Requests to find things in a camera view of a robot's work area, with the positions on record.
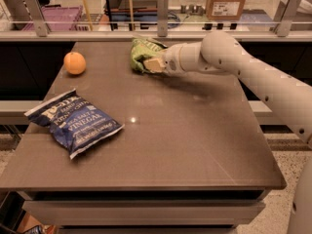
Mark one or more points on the centre metal railing post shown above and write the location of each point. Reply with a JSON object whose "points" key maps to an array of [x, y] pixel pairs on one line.
{"points": [[162, 18]]}

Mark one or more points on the blue salt vinegar chip bag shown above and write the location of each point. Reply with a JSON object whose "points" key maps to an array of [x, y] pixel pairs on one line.
{"points": [[75, 123]]}

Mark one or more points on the green jalapeno chip bag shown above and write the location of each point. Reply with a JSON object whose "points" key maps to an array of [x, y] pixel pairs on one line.
{"points": [[143, 49]]}

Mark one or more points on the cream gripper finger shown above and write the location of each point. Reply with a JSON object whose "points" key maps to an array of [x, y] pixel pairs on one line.
{"points": [[154, 65]]}

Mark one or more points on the cardboard box with label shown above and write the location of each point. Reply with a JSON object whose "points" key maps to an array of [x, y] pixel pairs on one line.
{"points": [[224, 9]]}

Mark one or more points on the metal railing post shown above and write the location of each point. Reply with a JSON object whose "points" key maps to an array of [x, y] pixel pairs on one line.
{"points": [[292, 15], [40, 26], [162, 18]]}

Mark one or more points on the right metal railing post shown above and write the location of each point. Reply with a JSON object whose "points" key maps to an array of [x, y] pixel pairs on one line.
{"points": [[292, 15]]}

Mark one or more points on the pink plastic crate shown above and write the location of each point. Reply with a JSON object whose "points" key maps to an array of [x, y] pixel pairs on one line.
{"points": [[61, 18]]}

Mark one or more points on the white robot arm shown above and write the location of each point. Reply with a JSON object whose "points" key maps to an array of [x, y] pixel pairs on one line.
{"points": [[287, 97]]}

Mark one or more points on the left metal railing post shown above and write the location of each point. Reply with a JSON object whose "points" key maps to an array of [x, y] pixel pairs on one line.
{"points": [[40, 26]]}

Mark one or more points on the orange fruit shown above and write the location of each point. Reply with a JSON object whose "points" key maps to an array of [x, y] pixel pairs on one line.
{"points": [[74, 63]]}

